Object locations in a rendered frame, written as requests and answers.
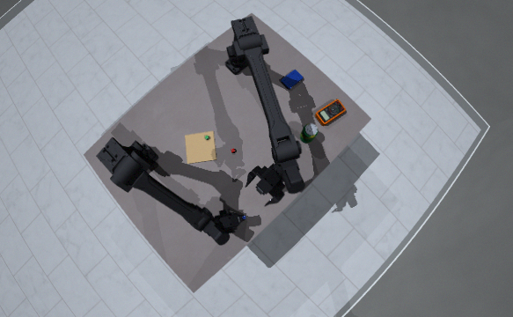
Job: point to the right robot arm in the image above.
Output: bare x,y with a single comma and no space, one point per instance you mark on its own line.
131,169

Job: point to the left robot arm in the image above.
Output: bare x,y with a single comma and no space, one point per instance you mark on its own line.
250,48

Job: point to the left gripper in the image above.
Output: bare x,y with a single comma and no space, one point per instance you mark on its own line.
276,194

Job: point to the tan square mat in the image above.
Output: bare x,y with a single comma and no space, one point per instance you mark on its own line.
199,149

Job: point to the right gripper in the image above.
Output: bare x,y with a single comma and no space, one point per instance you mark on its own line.
228,211

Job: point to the green and yellow soda can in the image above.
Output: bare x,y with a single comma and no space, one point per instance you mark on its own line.
309,132

